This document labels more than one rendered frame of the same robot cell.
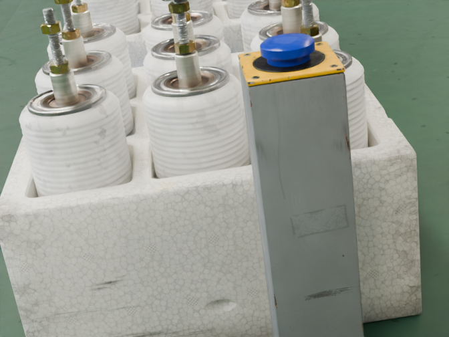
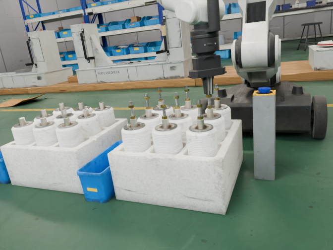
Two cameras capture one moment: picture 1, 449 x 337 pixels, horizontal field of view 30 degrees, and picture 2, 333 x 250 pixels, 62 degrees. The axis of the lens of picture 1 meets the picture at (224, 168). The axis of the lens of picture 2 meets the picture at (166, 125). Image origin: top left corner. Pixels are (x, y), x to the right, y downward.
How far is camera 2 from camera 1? 1.04 m
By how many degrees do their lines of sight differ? 60
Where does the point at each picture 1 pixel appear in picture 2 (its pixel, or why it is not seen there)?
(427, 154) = not seen: hidden behind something
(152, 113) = (215, 124)
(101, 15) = (79, 134)
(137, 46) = (94, 142)
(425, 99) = not seen: hidden behind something
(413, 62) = not seen: hidden behind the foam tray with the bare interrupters
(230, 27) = (113, 128)
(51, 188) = (212, 153)
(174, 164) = (220, 137)
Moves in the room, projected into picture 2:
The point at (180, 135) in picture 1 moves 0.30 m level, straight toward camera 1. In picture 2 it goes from (222, 127) to (323, 128)
